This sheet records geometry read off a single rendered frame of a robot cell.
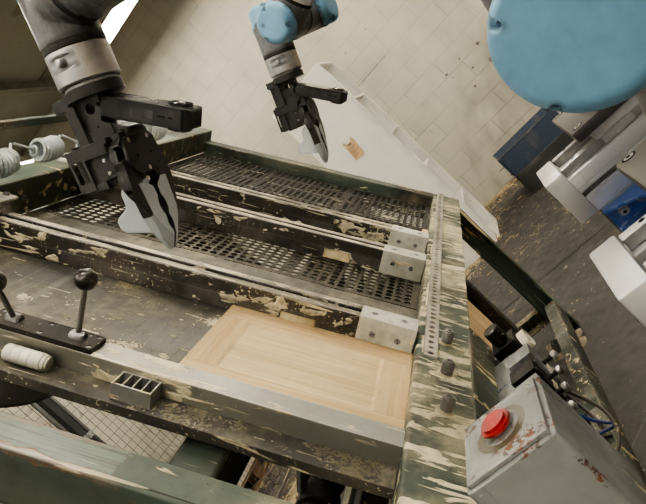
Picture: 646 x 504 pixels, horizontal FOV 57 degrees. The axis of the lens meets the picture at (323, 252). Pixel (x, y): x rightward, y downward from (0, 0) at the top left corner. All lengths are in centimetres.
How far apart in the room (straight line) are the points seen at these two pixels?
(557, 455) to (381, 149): 434
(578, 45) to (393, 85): 583
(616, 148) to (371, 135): 391
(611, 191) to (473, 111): 518
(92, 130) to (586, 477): 66
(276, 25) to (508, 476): 86
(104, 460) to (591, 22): 71
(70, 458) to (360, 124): 428
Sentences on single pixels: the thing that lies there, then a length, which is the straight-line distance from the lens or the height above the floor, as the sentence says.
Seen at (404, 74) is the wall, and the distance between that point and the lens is 623.
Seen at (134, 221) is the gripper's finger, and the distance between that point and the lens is 76.
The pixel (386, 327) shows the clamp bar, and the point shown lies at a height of 97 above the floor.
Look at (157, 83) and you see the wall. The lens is 700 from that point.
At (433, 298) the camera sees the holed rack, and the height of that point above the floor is 88.
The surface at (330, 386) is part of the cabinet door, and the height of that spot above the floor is 101.
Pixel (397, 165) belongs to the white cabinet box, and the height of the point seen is 102.
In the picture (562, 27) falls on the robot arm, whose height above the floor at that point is 121.
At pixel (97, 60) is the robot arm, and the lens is 75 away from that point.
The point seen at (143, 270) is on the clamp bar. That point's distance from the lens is 139.
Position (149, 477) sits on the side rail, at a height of 117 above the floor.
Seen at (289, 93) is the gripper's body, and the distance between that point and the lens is 137.
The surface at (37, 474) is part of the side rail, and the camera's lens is 87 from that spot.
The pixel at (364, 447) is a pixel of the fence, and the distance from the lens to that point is 98.
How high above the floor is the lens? 125
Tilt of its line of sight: 3 degrees down
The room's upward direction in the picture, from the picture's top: 47 degrees counter-clockwise
